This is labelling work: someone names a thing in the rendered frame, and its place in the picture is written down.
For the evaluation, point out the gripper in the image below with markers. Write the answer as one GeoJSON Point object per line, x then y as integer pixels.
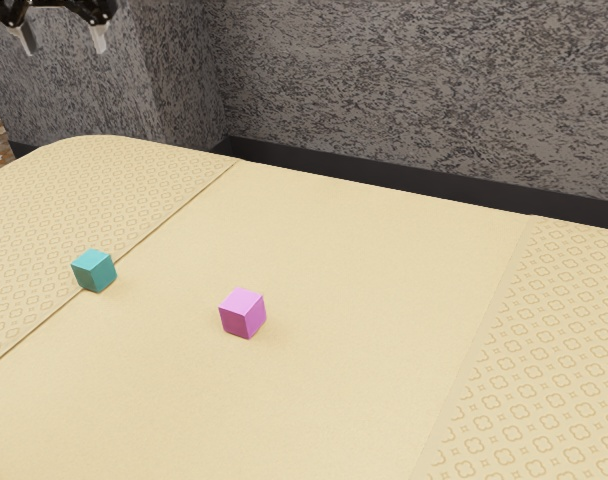
{"type": "Point", "coordinates": [54, 2]}

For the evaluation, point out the teal block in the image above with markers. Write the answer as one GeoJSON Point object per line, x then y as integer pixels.
{"type": "Point", "coordinates": [94, 272]}

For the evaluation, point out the pink block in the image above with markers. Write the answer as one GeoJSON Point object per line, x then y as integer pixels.
{"type": "Point", "coordinates": [242, 315]}

